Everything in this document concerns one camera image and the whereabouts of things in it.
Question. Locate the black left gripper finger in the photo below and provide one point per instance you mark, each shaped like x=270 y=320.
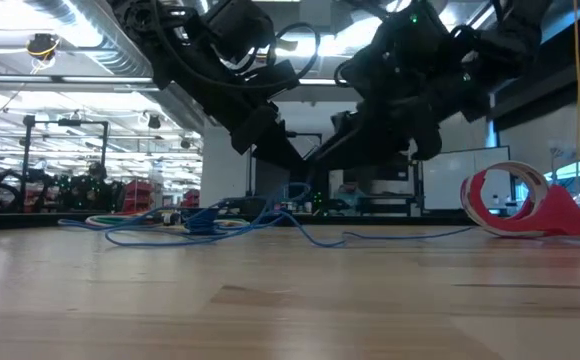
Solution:
x=282 y=150

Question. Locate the black metal table frame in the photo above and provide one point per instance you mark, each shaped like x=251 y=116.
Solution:
x=10 y=220

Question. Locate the background robot rig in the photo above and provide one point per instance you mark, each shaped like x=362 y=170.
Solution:
x=70 y=192

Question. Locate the black cabinet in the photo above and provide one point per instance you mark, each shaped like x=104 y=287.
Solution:
x=395 y=177

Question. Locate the black ceiling device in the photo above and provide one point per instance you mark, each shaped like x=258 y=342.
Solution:
x=42 y=45

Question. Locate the person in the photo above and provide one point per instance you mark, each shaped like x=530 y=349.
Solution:
x=350 y=194
x=97 y=171

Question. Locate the red tool cabinet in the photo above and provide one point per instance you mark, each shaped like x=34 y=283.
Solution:
x=137 y=195

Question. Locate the long light bar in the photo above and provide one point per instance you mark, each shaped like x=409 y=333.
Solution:
x=70 y=79

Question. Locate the red tape dispenser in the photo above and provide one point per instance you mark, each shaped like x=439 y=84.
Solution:
x=560 y=215

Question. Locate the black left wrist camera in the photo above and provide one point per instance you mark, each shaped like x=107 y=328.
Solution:
x=240 y=25

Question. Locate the white whiteboard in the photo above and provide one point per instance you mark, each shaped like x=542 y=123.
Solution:
x=450 y=175

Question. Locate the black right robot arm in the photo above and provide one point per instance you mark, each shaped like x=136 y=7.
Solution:
x=515 y=35

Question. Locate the silver ventilation duct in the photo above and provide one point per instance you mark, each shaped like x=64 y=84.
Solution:
x=120 y=55

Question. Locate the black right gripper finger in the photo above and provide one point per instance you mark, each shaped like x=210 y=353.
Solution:
x=427 y=140
x=365 y=145

